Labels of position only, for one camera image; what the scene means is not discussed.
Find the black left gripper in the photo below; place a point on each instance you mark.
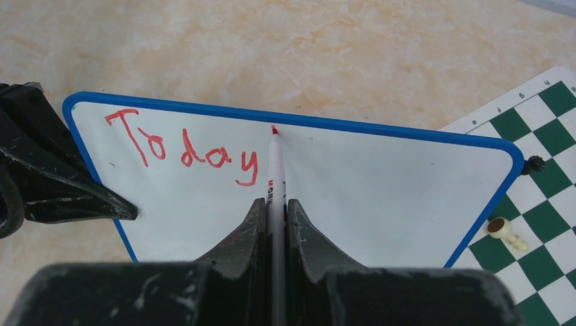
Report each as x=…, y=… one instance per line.
x=44, y=178

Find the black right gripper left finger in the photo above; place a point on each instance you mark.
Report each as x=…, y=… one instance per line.
x=233, y=287

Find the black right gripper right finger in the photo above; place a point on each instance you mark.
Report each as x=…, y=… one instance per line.
x=314, y=264

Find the red whiteboard marker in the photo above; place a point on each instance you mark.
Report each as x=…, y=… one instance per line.
x=275, y=214

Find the blue framed whiteboard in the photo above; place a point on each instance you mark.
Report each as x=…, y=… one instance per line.
x=387, y=196

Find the light wooden chess piece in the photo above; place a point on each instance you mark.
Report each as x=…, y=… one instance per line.
x=501, y=228

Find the black chess pawn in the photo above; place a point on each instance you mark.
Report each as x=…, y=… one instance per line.
x=533, y=164

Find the green white chess mat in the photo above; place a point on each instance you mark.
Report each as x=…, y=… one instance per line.
x=539, y=118

